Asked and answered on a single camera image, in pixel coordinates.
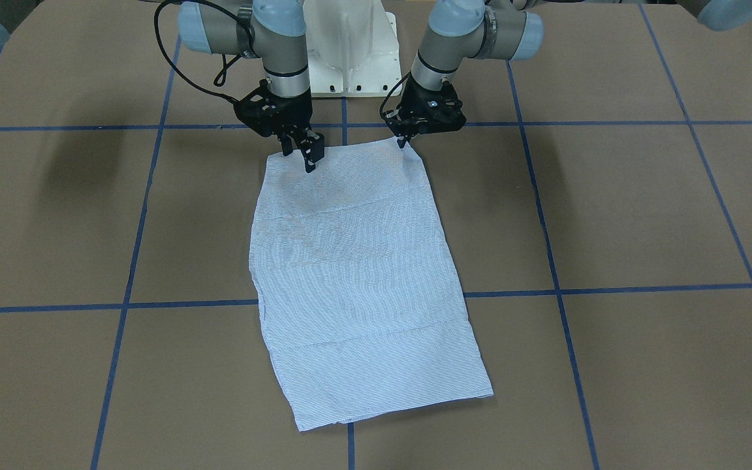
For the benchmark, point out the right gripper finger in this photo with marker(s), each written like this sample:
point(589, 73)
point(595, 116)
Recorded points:
point(288, 143)
point(312, 147)

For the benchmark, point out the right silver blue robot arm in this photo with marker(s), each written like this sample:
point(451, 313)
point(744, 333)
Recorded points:
point(273, 32)

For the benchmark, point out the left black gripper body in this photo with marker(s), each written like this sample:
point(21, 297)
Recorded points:
point(413, 106)

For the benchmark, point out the light blue striped shirt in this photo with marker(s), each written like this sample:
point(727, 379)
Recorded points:
point(359, 300)

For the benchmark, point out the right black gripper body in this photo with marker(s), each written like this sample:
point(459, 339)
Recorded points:
point(292, 114)

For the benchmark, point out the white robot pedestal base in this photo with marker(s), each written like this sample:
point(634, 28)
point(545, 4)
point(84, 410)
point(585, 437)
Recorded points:
point(352, 48)

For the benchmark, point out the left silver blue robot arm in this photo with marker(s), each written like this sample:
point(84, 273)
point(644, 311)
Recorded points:
point(585, 64)

